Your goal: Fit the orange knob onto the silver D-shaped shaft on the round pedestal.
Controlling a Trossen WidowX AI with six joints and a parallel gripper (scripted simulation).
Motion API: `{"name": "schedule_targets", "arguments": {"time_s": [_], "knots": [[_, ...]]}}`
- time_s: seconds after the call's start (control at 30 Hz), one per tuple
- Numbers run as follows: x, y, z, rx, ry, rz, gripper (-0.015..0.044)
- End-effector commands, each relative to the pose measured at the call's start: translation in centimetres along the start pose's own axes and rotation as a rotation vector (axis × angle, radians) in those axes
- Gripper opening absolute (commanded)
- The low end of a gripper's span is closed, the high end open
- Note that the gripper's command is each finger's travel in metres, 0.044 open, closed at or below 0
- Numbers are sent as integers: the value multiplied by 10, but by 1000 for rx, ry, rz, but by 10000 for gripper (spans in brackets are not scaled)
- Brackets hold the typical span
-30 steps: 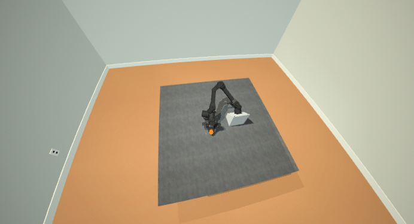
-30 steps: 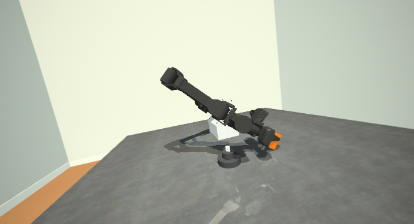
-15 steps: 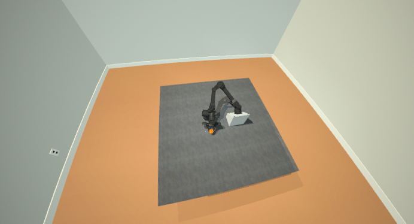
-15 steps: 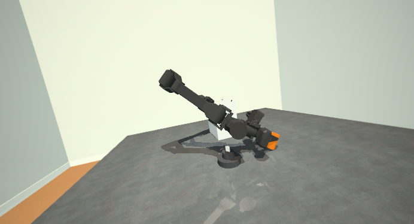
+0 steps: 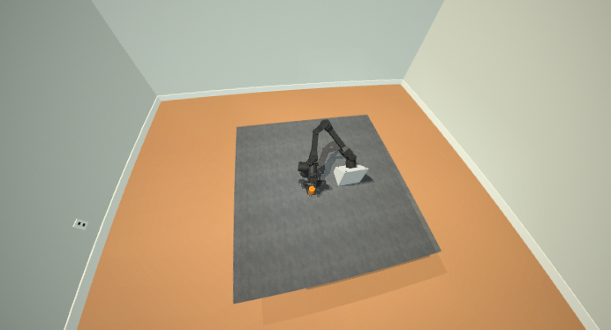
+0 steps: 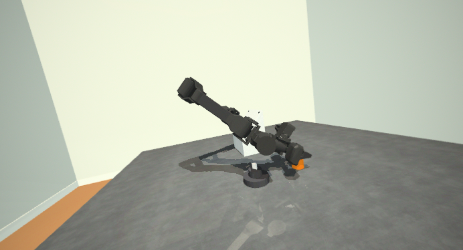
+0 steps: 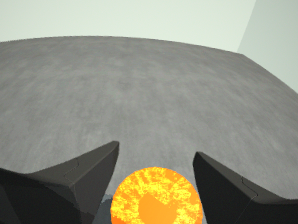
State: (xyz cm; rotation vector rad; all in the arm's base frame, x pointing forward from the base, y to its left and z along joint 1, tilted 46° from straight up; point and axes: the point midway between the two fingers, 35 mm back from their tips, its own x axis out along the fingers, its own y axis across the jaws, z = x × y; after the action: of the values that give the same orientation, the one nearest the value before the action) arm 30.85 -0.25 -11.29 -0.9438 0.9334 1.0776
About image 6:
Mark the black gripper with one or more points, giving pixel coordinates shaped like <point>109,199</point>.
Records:
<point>293,151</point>

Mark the orange tapered knob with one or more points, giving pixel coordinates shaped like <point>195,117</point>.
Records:
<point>300,165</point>

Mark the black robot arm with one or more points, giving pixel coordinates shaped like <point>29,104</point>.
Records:
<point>192,92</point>

